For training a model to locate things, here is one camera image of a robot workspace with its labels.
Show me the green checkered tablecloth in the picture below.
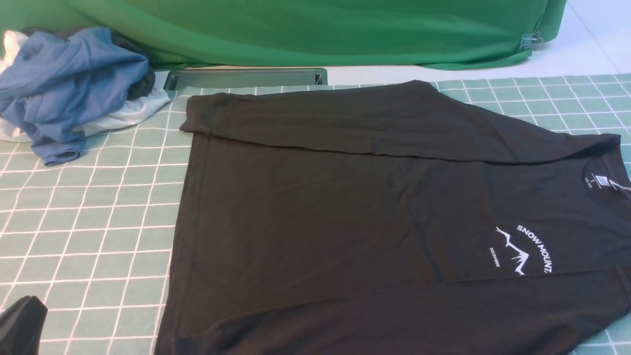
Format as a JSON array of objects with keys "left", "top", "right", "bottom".
[{"left": 0, "top": 73, "right": 630, "bottom": 355}]

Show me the blue crumpled shirt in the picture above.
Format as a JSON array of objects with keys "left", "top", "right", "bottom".
[{"left": 1, "top": 27, "right": 155, "bottom": 166}]

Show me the gray metal cable tray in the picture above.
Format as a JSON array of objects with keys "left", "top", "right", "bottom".
[{"left": 164, "top": 68, "right": 328, "bottom": 91}]

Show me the dark gray long-sleeve shirt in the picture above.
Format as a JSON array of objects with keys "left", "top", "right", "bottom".
[{"left": 155, "top": 81, "right": 630, "bottom": 355}]

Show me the green backdrop cloth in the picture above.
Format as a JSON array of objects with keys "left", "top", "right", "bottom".
[{"left": 0, "top": 0, "right": 566, "bottom": 71}]

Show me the silver binder clip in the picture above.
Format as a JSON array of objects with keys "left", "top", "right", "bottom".
[{"left": 519, "top": 32, "right": 544, "bottom": 51}]

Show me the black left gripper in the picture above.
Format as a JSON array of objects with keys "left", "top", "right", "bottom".
[{"left": 0, "top": 296, "right": 48, "bottom": 355}]

